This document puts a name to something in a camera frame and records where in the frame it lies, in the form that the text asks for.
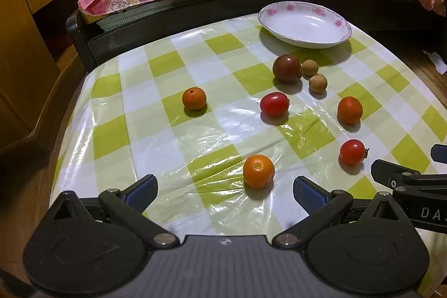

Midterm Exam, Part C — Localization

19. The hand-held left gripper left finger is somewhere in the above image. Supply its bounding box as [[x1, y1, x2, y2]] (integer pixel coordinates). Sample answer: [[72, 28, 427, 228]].
[[44, 174, 180, 247]]

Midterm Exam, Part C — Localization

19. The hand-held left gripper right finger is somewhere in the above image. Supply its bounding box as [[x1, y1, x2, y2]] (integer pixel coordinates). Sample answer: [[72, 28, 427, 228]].
[[272, 175, 410, 248]]

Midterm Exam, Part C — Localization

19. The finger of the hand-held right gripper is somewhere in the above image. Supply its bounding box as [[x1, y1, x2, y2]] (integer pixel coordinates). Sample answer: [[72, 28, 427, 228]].
[[371, 159, 447, 197], [431, 144, 447, 163]]

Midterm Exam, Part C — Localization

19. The red tomato with stem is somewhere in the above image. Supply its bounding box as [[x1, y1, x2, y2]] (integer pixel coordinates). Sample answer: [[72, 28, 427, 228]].
[[339, 139, 370, 166]]

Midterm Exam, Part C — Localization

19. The small orange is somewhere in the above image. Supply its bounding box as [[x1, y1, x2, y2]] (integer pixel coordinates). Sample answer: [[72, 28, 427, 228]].
[[182, 87, 207, 111], [337, 96, 363, 125], [243, 154, 275, 189]]

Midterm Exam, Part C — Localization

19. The tan longan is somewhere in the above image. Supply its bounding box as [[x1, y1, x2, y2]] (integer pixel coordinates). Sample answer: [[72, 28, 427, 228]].
[[302, 59, 319, 77], [309, 73, 328, 94]]

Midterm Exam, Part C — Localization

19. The white floral plate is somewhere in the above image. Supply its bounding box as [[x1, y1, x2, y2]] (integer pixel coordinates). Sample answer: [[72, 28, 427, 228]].
[[258, 1, 352, 49]]

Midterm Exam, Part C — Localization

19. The white paper scrap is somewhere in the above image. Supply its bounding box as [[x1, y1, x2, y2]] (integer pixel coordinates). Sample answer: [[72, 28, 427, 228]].
[[422, 50, 447, 75]]

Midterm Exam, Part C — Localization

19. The dark brownish tomato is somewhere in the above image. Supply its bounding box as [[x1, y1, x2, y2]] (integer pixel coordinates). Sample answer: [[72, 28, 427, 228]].
[[272, 54, 303, 82]]

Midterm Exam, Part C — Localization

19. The grey mattress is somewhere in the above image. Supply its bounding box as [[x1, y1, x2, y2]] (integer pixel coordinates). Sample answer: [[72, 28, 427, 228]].
[[97, 0, 199, 31]]

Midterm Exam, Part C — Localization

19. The wooden cabinet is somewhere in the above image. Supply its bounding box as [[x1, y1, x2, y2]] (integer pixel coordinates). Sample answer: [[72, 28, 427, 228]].
[[0, 0, 88, 152]]

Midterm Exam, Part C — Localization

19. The black bed frame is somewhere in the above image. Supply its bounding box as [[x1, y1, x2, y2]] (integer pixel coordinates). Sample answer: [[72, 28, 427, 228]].
[[66, 0, 447, 72]]

